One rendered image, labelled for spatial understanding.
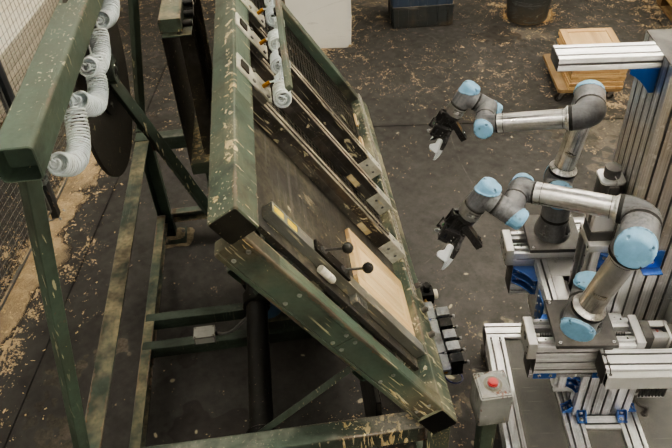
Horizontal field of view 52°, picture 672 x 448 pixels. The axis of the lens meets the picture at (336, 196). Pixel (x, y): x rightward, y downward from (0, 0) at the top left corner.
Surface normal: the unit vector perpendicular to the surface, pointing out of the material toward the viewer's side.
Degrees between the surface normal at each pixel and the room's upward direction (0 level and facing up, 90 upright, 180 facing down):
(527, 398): 0
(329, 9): 90
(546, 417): 0
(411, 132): 0
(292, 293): 90
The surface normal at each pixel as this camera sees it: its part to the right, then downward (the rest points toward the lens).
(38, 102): -0.05, -0.77
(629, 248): -0.42, 0.49
